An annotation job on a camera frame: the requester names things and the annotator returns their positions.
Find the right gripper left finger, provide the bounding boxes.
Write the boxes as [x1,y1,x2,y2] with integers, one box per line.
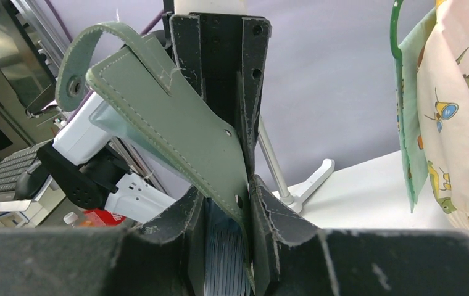
[0,187,205,295]

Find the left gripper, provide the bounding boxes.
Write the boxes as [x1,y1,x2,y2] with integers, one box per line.
[162,1,272,176]

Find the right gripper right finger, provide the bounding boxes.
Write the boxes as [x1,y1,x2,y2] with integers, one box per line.
[249,175,469,295]

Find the green leather card holder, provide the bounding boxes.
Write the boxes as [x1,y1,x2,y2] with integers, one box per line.
[56,22,254,293]

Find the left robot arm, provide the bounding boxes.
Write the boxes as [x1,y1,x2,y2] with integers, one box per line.
[38,1,272,219]

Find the red label bottle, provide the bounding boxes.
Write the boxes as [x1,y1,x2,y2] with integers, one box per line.
[63,209,126,228]

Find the black computer mouse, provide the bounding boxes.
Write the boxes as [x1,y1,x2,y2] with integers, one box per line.
[14,162,49,200]

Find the black computer keyboard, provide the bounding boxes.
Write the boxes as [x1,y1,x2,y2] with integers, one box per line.
[0,141,51,202]

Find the patterned cloth bags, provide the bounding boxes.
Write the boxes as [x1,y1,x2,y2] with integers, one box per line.
[389,1,469,231]

